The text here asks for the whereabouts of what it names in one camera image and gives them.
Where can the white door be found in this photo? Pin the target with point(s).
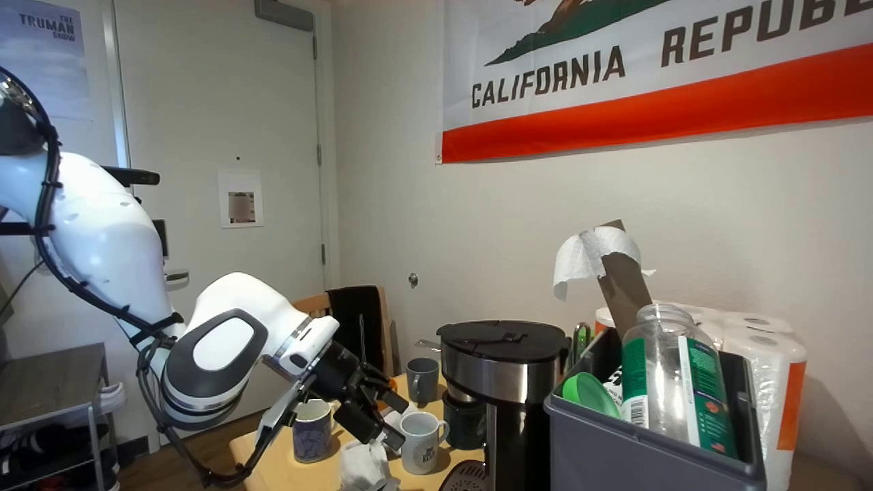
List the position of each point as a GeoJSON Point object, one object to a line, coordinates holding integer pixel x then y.
{"type": "Point", "coordinates": [226, 110]}

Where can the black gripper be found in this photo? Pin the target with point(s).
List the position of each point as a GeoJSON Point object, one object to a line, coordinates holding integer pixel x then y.
{"type": "Point", "coordinates": [341, 373]}

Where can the clear bottle green label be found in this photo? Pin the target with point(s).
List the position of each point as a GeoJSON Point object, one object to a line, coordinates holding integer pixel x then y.
{"type": "Point", "coordinates": [677, 383]}

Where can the dark green mug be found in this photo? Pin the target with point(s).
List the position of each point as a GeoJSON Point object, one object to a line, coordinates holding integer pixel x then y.
{"type": "Point", "coordinates": [465, 424]}

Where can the green pens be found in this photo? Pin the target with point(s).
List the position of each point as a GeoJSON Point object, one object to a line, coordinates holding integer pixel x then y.
{"type": "Point", "coordinates": [578, 344]}

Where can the silver black coffeemaker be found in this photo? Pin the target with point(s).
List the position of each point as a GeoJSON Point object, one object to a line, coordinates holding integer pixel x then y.
{"type": "Point", "coordinates": [505, 383]}

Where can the bluish mug white rim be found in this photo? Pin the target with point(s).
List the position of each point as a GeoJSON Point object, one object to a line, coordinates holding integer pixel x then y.
{"type": "Point", "coordinates": [315, 432]}

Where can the gray mug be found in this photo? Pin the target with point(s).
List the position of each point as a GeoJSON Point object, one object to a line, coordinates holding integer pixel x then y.
{"type": "Point", "coordinates": [421, 380]}

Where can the green packet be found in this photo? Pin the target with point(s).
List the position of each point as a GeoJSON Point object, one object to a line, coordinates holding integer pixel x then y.
{"type": "Point", "coordinates": [587, 396]}

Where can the California Republic flag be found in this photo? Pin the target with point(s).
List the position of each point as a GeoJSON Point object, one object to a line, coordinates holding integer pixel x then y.
{"type": "Point", "coordinates": [636, 72]}

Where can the small portrait photo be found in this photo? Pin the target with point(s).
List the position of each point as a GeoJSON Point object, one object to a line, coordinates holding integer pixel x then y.
{"type": "Point", "coordinates": [241, 205]}

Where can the white wall poster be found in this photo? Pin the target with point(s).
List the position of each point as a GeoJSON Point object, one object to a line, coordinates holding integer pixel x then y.
{"type": "Point", "coordinates": [50, 57]}

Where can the metal cart table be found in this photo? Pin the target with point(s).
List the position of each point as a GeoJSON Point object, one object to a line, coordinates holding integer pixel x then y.
{"type": "Point", "coordinates": [44, 383]}

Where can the small white mug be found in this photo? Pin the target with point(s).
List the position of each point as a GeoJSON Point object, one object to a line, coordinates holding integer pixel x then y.
{"type": "Point", "coordinates": [423, 441]}

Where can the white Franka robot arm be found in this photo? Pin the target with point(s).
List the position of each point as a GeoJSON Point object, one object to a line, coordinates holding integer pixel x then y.
{"type": "Point", "coordinates": [98, 237]}

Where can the gray plastic bin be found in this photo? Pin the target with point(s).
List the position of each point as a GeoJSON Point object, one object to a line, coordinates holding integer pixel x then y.
{"type": "Point", "coordinates": [627, 454]}

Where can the cardboard tube with paper towel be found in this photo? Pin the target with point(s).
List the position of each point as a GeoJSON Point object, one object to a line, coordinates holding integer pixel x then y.
{"type": "Point", "coordinates": [608, 261]}

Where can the gray door closer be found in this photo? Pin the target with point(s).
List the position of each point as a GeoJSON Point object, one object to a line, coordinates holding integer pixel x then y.
{"type": "Point", "coordinates": [285, 14]}

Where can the light wooden chair back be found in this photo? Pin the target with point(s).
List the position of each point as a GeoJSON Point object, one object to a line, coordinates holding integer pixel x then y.
{"type": "Point", "coordinates": [312, 304]}

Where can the black panel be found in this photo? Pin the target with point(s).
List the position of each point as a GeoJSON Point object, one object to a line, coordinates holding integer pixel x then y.
{"type": "Point", "coordinates": [356, 324]}

